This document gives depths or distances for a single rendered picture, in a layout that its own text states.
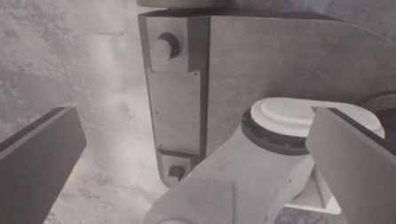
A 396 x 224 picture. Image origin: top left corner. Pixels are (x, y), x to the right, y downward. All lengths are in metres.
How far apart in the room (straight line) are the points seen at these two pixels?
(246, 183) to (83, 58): 0.69
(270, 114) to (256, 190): 0.13
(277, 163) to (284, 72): 0.22
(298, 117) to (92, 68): 0.68
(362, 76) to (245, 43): 0.25
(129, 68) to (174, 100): 0.29
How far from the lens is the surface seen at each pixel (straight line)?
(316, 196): 0.50
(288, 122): 0.35
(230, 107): 0.51
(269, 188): 0.30
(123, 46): 0.73
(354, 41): 0.50
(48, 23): 0.88
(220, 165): 0.31
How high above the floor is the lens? 0.61
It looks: 57 degrees down
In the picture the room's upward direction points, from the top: 159 degrees counter-clockwise
